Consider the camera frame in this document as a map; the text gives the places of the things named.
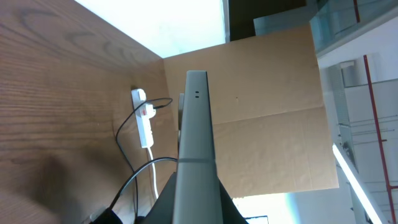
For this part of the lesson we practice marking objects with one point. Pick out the white power strip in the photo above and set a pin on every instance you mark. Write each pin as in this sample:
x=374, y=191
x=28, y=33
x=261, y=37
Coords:
x=143, y=125

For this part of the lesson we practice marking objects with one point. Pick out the white ceiling light strip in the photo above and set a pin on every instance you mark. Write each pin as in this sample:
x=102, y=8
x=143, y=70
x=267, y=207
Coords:
x=366, y=199

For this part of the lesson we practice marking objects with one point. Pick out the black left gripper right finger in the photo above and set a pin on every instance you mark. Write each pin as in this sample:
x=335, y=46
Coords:
x=229, y=211

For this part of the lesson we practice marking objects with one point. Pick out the red vertical pipe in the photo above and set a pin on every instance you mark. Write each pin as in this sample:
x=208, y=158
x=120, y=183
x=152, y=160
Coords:
x=373, y=91

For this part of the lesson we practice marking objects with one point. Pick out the white charger plug adapter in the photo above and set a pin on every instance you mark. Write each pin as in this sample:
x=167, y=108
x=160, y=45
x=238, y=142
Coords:
x=147, y=111

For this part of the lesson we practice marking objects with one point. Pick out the rose gold Galaxy smartphone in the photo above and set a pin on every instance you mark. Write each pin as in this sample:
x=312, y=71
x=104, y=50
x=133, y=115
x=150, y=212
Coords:
x=197, y=190

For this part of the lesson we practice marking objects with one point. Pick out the brown cardboard panel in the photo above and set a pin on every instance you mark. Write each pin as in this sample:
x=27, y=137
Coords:
x=269, y=119

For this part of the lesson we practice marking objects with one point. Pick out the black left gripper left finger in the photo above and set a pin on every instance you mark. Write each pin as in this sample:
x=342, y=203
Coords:
x=162, y=211

